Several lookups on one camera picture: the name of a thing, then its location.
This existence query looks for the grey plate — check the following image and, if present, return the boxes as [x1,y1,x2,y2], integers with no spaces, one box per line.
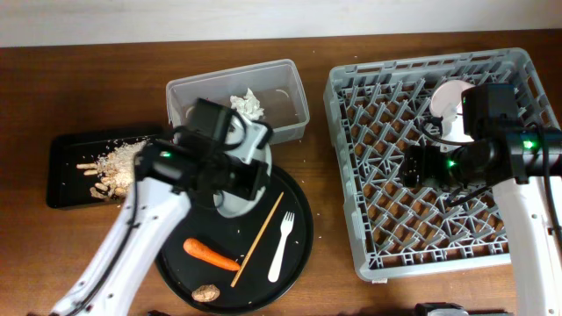
[213,144,272,219]

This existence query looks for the pink bowl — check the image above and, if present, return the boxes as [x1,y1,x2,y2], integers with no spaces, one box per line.
[429,80,473,142]

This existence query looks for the white tissue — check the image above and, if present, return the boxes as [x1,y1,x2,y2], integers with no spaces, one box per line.
[229,88,264,120]

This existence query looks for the rice and peanut shells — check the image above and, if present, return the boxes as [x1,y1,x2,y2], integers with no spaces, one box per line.
[76,140,147,200]

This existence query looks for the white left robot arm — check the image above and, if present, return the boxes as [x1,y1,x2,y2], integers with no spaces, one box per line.
[51,118,272,315]

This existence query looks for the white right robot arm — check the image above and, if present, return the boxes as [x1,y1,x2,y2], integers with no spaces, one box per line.
[400,128,561,315]

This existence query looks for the grey dishwasher rack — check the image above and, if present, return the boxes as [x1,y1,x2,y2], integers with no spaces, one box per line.
[324,48,557,283]

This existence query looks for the wooden chopstick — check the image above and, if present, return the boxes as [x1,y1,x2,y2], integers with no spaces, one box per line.
[230,192,285,288]

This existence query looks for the white plastic fork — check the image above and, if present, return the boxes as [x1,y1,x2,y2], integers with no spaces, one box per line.
[268,212,294,283]

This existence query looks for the orange carrot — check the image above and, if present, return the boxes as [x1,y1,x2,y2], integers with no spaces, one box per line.
[183,238,241,271]

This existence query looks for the round black tray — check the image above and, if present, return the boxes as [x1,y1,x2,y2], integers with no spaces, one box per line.
[154,164,315,315]

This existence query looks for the clear plastic bin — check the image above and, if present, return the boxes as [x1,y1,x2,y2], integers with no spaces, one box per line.
[166,59,310,145]

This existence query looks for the brown walnut shell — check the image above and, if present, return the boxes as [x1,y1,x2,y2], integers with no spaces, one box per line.
[191,284,220,303]

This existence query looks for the black rectangular tray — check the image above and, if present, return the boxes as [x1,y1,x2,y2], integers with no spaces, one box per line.
[46,126,168,210]

